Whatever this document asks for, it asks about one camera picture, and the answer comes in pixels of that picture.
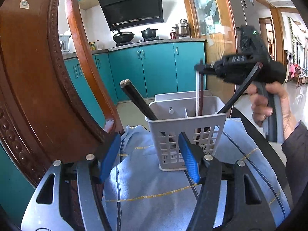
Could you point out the white plastic utensil basket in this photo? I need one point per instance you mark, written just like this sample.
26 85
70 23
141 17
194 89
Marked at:
176 113

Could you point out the black range hood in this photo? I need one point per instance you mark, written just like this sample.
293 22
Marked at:
129 13

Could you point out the person right hand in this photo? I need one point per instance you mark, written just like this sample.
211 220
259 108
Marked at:
261 109

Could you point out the wooden glass sliding door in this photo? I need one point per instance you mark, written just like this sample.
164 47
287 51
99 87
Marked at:
212 20

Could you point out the light blue checked cloth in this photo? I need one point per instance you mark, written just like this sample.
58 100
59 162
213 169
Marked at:
139 196

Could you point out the black cooking pot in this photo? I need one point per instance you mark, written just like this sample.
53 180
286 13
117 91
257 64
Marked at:
149 33

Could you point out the dark sleeve forearm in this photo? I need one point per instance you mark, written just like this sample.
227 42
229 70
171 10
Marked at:
295 150

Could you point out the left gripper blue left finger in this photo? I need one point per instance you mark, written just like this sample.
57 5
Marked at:
106 155

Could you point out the black chopstick white tip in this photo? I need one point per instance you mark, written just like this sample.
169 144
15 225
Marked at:
129 89

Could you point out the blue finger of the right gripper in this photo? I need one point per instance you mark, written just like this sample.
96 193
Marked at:
204 68

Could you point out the black wok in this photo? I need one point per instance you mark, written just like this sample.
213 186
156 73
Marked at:
123 36

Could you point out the silver refrigerator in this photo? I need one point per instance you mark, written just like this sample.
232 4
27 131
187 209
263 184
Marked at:
244 13

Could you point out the teal lower kitchen cabinets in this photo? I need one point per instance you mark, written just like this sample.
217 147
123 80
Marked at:
164 66

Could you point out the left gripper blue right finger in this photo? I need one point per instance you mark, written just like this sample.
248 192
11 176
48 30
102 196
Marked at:
193 158

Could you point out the dark red chopstick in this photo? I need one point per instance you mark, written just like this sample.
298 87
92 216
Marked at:
201 94

